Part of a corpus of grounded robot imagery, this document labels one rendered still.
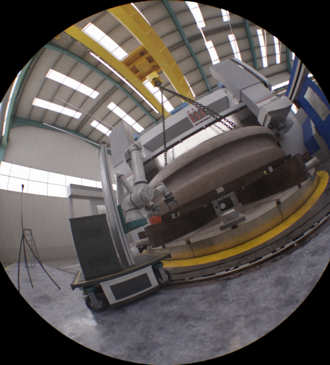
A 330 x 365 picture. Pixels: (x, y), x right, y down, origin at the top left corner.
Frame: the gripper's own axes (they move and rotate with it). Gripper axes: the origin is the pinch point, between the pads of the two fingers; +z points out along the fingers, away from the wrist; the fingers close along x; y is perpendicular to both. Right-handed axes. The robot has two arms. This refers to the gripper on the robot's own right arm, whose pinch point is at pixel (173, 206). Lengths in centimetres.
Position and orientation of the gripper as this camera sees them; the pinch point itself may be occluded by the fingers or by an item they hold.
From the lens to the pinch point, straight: 163.3
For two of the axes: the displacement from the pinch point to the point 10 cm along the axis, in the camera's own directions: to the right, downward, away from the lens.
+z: 5.1, 8.6, 0.6
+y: -5.4, 3.8, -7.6
